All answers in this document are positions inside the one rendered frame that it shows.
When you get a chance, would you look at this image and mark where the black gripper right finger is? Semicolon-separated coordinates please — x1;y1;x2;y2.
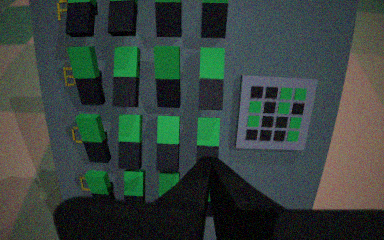
209;157;384;240

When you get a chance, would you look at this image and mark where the grey switch panel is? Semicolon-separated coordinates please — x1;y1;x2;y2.
29;0;359;210

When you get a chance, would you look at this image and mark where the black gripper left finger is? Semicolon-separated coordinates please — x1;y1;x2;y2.
53;156;211;240

